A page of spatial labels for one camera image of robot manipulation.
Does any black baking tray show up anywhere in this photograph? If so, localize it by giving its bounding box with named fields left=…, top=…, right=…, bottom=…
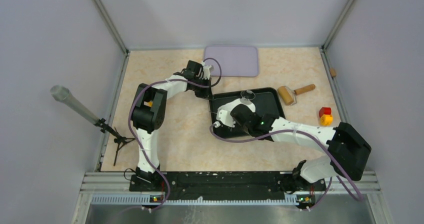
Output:
left=209, top=87, right=285, bottom=139

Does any clear glass cup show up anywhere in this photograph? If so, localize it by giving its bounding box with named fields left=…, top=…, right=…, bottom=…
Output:
left=240, top=90, right=256, bottom=101

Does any lilac rectangular tray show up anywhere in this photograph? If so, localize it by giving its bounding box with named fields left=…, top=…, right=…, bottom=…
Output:
left=203, top=45, right=260, bottom=77

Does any wooden dough roller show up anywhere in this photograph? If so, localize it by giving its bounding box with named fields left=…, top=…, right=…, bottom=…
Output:
left=277, top=84, right=316, bottom=106

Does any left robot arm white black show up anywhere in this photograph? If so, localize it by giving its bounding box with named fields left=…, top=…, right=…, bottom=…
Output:
left=128, top=60, right=214, bottom=191

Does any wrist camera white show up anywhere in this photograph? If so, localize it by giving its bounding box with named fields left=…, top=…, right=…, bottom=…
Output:
left=201, top=65, right=214, bottom=80
left=216, top=107, right=236, bottom=128

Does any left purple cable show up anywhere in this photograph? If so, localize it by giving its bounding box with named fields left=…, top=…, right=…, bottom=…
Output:
left=127, top=57, right=223, bottom=213

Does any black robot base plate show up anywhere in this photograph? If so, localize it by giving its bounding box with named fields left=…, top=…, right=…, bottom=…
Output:
left=129, top=171, right=327, bottom=202

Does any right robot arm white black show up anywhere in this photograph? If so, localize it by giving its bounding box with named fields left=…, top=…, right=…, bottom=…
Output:
left=228, top=104, right=372, bottom=190

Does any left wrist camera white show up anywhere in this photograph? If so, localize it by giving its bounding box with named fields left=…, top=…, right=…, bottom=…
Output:
left=201, top=65, right=214, bottom=80

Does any yellow red blue toy block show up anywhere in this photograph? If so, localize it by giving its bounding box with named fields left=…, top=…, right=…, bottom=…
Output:
left=144, top=101, right=153, bottom=108

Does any small wooden cork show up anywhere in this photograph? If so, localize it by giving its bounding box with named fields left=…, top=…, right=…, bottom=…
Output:
left=329, top=67, right=337, bottom=78

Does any grey microphone on tripod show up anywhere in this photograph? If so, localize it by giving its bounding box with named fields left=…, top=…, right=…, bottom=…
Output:
left=49, top=85, right=135, bottom=166

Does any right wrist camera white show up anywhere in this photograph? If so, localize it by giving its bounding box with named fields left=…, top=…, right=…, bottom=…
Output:
left=216, top=107, right=236, bottom=128

